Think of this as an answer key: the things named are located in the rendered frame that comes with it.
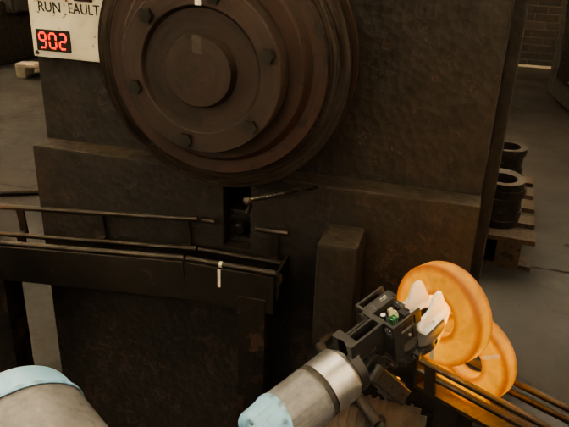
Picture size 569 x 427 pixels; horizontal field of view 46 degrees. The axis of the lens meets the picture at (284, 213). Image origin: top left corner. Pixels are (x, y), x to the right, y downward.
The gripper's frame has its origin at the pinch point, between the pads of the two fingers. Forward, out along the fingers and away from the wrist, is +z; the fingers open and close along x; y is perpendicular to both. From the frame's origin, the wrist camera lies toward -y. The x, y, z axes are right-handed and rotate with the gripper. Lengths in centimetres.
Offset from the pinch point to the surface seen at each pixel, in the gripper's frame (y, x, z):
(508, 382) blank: -15.7, -7.8, 5.1
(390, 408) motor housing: -31.7, 11.9, -2.2
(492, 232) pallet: -108, 90, 136
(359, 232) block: -7.5, 30.1, 11.3
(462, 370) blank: -18.7, 0.6, 4.5
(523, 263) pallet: -123, 78, 141
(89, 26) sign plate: 32, 83, -7
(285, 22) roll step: 35, 35, 6
